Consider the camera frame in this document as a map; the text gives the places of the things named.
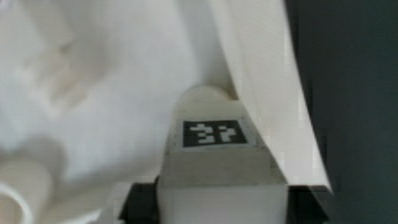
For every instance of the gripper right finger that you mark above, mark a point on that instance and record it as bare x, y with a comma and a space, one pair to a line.
310, 206

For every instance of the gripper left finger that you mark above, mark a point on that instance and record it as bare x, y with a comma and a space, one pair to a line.
131, 207

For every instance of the white leg with tag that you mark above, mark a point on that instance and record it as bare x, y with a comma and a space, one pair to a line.
220, 183

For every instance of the white square tabletop tray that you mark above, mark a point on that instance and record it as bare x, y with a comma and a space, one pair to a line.
101, 59

